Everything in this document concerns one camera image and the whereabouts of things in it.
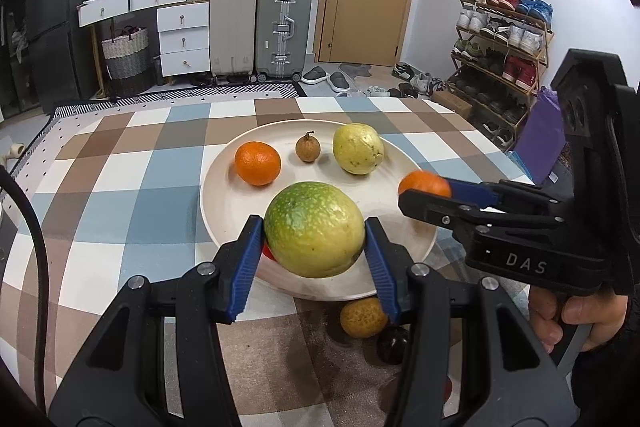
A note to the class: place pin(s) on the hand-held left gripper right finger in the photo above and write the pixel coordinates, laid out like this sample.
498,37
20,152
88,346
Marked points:
382,267

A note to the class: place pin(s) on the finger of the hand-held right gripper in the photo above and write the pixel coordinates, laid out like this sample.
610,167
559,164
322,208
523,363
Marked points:
467,192
435,208

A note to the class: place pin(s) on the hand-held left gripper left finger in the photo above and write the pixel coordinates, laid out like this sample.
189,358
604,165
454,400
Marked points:
247,267

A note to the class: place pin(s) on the small orange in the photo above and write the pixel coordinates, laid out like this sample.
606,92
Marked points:
425,183

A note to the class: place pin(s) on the cream round plate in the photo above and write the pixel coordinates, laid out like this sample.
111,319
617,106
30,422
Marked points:
225,207

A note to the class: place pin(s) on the green passion fruit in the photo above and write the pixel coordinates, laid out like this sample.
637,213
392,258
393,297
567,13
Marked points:
314,229

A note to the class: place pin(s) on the large orange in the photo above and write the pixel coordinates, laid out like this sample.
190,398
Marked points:
257,163

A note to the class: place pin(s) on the brown longan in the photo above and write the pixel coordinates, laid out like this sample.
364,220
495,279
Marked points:
364,318
306,148

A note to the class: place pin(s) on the person's right forearm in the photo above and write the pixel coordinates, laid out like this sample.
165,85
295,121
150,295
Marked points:
605,387

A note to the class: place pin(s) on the person's right hand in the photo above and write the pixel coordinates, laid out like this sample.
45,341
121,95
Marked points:
602,312

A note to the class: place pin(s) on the dark purple plum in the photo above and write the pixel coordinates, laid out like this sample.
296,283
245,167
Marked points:
392,346

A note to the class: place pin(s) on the brown cardboard box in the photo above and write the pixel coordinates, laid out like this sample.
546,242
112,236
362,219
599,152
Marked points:
452,103

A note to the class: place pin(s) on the purple bag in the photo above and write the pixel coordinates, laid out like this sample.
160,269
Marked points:
542,137

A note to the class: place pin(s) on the grey white sneaker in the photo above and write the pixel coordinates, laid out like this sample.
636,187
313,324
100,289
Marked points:
422,83

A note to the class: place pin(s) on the checkered tablecloth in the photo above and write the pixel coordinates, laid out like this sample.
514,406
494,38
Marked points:
125,207

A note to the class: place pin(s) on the black white sneaker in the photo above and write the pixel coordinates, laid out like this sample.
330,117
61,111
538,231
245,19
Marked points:
404,71

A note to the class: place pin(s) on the grey slipper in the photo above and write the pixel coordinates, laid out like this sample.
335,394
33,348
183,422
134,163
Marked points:
314,74
340,80

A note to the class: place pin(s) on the grey door mat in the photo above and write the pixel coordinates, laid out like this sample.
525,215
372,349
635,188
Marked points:
355,69

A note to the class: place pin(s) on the shoe rack with shoes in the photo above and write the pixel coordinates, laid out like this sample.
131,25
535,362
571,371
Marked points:
520,39

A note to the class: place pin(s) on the silver suitcase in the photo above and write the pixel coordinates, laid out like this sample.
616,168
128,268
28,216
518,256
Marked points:
282,29

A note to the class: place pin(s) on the white three-drawer chest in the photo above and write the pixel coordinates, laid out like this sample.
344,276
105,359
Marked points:
184,39

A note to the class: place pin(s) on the grey white woven basket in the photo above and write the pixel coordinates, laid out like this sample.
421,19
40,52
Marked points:
127,62

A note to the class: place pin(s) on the beige suitcase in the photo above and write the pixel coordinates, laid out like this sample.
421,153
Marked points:
232,27

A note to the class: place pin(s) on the beige slipper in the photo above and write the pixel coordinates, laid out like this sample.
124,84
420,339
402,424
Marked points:
14,150

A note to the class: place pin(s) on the dark glass-door wardrobe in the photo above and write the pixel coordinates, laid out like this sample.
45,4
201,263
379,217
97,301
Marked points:
15,47

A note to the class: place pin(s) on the black refrigerator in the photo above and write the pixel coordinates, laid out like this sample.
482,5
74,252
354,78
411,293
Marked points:
60,7

